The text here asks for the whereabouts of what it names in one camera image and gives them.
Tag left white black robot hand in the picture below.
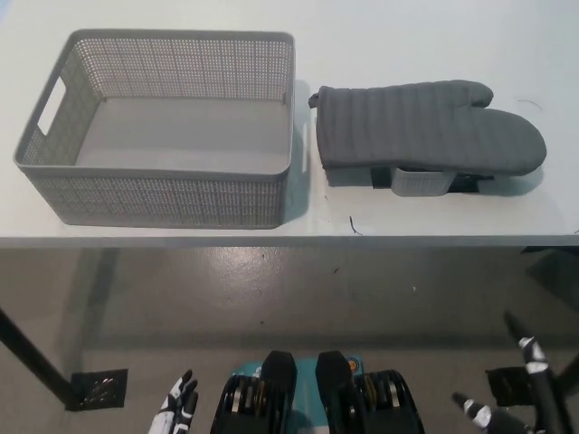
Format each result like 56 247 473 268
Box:
147 369 201 434

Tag black tape strips under container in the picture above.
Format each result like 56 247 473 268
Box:
369 165 484 194

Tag large grey perforated plastic basket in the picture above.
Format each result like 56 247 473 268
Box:
12 29 298 231

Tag black metal table leg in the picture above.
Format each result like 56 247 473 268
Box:
0 309 76 401

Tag small grey perforated plastic container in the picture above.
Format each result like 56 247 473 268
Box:
390 166 454 198

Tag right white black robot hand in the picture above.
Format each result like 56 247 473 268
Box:
451 310 572 434

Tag dark grey quilted oven glove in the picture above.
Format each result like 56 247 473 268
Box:
308 79 547 179

